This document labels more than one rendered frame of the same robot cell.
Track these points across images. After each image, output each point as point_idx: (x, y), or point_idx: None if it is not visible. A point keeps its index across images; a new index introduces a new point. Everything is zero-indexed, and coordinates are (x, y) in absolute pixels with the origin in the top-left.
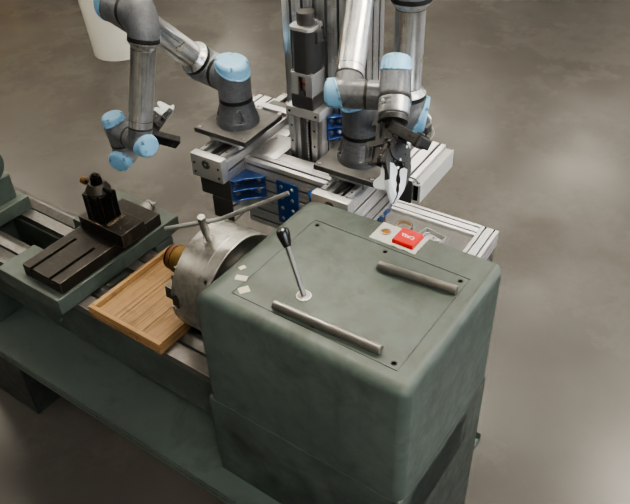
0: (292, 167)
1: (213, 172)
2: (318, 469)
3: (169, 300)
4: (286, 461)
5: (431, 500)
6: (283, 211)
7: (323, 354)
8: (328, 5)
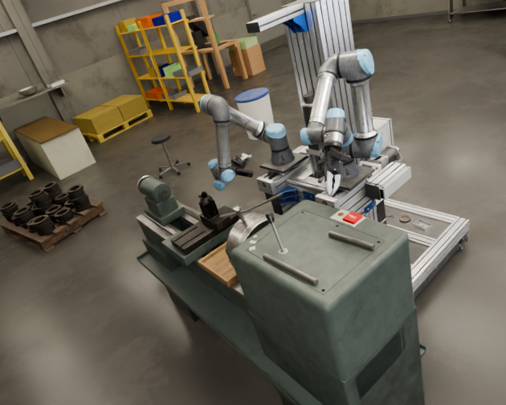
0: (311, 183)
1: (267, 189)
2: (302, 357)
3: None
4: (287, 352)
5: (380, 386)
6: None
7: (284, 284)
8: None
